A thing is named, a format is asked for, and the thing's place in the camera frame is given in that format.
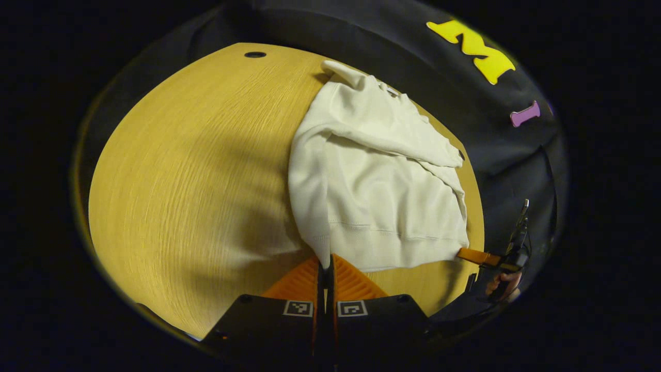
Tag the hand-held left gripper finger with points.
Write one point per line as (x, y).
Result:
(320, 289)
(330, 289)

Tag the white sweatshirt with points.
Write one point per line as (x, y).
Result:
(377, 206)

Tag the black backdrop cloth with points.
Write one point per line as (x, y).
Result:
(413, 62)

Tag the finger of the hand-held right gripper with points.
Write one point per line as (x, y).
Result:
(477, 256)

